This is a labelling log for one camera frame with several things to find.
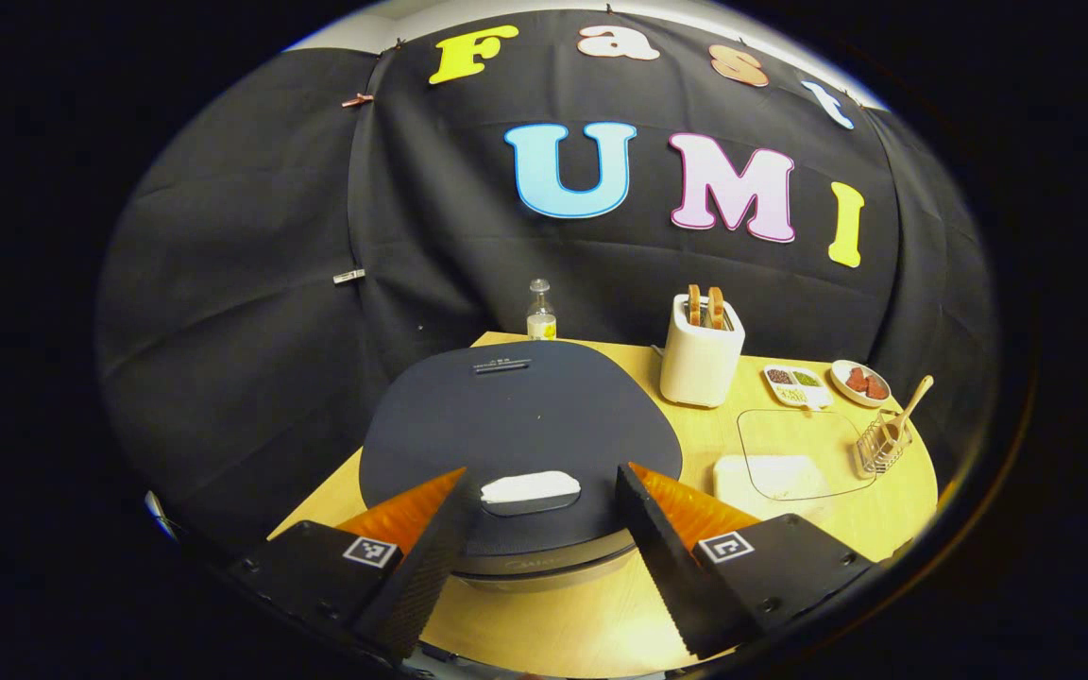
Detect white toaster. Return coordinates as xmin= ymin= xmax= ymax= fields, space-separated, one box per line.
xmin=659 ymin=293 xmax=746 ymax=409

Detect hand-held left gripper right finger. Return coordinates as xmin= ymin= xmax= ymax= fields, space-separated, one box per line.
xmin=614 ymin=461 xmax=877 ymax=662

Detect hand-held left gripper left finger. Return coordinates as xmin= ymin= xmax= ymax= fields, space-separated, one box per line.
xmin=228 ymin=466 xmax=474 ymax=662

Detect clear plastic rice box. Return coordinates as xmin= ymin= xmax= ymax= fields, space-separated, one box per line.
xmin=712 ymin=407 xmax=877 ymax=504

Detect white divided dish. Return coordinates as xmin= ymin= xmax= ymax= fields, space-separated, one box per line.
xmin=763 ymin=365 xmax=834 ymax=411

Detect dark grey rice cooker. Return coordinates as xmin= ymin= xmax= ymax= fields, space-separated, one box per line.
xmin=358 ymin=340 xmax=685 ymax=594

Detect metal wire chopstick holder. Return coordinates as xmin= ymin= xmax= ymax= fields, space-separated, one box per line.
xmin=854 ymin=409 xmax=915 ymax=476

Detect round white plate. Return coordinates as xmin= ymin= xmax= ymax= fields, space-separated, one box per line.
xmin=829 ymin=359 xmax=893 ymax=408

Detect small clear drink bottle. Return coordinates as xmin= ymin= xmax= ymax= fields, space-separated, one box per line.
xmin=526 ymin=279 xmax=557 ymax=342

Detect black backdrop cloth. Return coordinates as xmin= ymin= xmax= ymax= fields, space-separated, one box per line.
xmin=98 ymin=9 xmax=996 ymax=549

